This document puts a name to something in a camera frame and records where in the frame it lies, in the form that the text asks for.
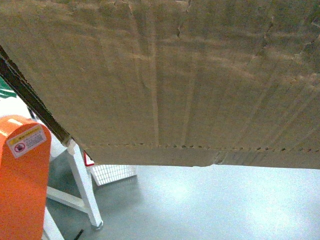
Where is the green conveyor belt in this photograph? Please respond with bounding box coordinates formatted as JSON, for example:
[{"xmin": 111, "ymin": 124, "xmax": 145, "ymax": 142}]
[{"xmin": 0, "ymin": 77, "xmax": 17, "ymax": 99}]

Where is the white conveyor support leg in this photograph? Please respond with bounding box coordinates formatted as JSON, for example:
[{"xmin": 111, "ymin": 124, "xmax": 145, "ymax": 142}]
[{"xmin": 46, "ymin": 145, "xmax": 104, "ymax": 231}]

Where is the orange conveyor motor housing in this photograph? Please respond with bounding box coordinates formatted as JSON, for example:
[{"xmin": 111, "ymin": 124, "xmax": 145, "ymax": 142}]
[{"xmin": 0, "ymin": 114, "xmax": 52, "ymax": 240}]

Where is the brown cardboard box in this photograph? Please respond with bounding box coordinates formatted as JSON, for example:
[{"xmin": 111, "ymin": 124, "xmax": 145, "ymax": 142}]
[{"xmin": 0, "ymin": 0, "xmax": 320, "ymax": 169}]

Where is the white mesh guard panel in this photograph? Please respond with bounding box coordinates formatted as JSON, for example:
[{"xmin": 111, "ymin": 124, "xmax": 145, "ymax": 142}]
[{"xmin": 90, "ymin": 164, "xmax": 137, "ymax": 186}]

